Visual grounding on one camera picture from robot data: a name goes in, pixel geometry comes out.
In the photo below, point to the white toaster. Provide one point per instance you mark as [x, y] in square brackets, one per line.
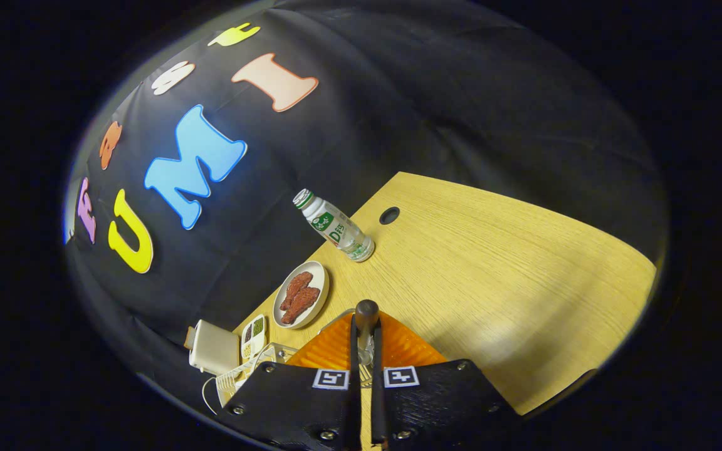
[214, 347]

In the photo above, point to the raw meat slice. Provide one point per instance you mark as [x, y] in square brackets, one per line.
[297, 289]
[301, 305]

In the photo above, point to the white dish rack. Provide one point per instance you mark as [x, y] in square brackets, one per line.
[235, 379]

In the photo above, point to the pile of dark seeds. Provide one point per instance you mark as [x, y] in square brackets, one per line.
[247, 334]

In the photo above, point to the white divided dish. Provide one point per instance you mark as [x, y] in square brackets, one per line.
[254, 341]

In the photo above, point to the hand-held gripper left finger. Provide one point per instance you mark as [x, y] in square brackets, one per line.
[354, 363]

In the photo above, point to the pile of green beans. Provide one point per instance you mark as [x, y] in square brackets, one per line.
[258, 326]

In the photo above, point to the white green drink bottle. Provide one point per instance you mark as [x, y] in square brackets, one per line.
[336, 228]

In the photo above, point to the beige round dish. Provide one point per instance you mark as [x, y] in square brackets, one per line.
[317, 279]

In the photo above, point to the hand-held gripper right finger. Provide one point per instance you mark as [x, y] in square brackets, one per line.
[376, 401]

